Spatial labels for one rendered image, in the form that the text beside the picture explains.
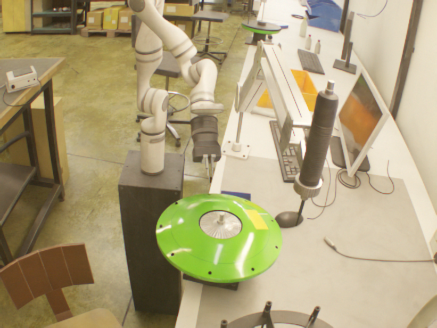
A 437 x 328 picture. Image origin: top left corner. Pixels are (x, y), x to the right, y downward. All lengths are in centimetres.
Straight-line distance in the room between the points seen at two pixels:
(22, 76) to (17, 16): 574
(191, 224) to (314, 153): 42
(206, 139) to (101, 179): 192
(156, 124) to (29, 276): 72
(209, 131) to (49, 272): 69
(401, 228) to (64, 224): 203
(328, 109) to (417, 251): 86
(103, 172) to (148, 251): 143
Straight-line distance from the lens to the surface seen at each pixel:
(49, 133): 250
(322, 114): 63
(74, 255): 124
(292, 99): 82
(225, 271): 90
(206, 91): 117
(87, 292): 221
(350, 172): 150
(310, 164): 67
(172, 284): 187
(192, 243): 93
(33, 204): 284
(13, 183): 261
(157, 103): 137
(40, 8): 744
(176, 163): 160
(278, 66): 95
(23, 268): 123
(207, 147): 110
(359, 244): 130
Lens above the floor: 175
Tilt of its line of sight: 34 degrees down
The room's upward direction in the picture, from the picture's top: 8 degrees clockwise
